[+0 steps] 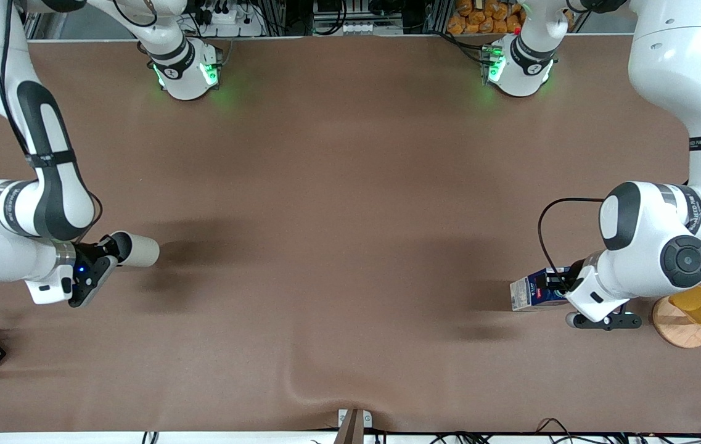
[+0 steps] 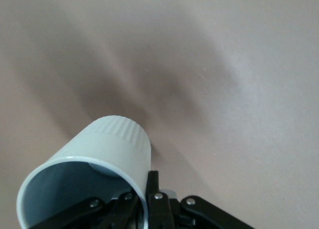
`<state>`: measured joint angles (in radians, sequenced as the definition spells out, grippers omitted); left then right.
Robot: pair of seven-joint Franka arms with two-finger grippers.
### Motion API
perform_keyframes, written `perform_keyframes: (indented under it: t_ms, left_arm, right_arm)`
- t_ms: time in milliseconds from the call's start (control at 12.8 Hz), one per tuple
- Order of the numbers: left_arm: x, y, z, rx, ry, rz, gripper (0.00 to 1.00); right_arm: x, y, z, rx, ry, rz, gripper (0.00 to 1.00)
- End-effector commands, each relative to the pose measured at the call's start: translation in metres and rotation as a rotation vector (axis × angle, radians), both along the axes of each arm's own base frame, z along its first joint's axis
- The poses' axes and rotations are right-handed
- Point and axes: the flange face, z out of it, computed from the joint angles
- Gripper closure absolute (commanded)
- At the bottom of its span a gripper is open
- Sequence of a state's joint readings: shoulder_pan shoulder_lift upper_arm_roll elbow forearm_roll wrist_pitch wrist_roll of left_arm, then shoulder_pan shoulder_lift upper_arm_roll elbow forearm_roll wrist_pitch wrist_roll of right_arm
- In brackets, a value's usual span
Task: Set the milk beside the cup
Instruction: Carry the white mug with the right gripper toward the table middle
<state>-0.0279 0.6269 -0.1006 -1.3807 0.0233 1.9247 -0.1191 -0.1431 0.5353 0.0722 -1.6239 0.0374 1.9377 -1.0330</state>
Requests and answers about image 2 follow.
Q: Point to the brown table cover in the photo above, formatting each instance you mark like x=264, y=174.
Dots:
x=199, y=64

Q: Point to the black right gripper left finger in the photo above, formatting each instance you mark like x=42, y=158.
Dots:
x=104, y=214

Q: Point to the light grey ribbed mug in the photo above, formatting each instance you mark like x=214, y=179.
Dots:
x=99, y=151

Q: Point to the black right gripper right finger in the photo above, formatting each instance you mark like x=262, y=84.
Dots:
x=162, y=211

